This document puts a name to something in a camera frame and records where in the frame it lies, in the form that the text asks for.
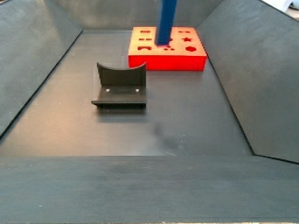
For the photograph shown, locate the blue rectangular block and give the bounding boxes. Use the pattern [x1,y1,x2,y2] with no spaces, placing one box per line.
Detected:
[155,0,178,46]

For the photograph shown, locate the red shape-sorter board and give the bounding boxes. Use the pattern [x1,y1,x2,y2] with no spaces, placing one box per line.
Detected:
[128,27,207,71]

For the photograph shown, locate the black curved block holder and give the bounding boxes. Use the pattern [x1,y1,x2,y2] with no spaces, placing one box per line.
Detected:
[91,64,147,108]

